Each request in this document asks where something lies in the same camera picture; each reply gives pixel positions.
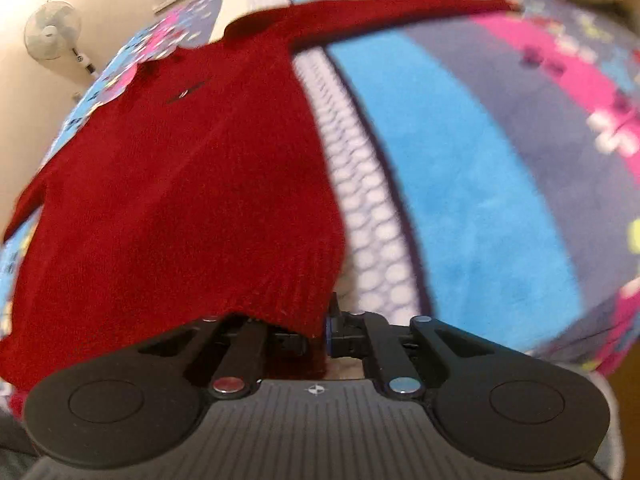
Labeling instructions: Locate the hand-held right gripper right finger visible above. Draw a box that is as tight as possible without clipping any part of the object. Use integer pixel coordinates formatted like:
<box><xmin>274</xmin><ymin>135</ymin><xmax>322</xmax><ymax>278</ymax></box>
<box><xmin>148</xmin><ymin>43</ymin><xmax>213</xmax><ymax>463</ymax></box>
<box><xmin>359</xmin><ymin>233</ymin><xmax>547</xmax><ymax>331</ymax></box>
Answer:
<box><xmin>324</xmin><ymin>292</ymin><xmax>506</xmax><ymax>399</ymax></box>

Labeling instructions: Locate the red knit sweater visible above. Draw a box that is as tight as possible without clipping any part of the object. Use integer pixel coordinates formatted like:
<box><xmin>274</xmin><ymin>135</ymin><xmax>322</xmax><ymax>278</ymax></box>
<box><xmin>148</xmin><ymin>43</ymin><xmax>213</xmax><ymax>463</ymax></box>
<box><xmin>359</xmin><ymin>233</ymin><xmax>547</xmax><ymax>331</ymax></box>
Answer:
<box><xmin>0</xmin><ymin>0</ymin><xmax>522</xmax><ymax>418</ymax></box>

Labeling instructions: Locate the striped floral printed blanket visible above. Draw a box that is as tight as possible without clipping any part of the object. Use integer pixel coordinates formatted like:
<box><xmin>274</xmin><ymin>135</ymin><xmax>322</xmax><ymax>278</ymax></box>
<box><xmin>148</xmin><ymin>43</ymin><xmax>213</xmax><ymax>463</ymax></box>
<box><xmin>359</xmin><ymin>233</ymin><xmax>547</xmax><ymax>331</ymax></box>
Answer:
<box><xmin>0</xmin><ymin>0</ymin><xmax>640</xmax><ymax>413</ymax></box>

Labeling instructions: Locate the white standing fan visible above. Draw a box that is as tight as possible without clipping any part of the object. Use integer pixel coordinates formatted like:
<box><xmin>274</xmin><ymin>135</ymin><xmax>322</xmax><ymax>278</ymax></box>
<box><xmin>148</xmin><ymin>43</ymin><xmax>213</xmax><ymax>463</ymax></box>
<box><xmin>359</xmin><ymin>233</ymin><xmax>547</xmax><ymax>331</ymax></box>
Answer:
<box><xmin>24</xmin><ymin>0</ymin><xmax>101</xmax><ymax>102</ymax></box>

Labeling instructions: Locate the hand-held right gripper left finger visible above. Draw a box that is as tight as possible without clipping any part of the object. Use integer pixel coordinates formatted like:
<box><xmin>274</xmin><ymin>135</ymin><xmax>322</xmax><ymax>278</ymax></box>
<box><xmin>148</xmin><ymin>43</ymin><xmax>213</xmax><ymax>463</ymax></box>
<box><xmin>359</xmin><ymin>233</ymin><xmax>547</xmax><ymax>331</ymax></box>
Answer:
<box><xmin>134</xmin><ymin>313</ymin><xmax>308</xmax><ymax>399</ymax></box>

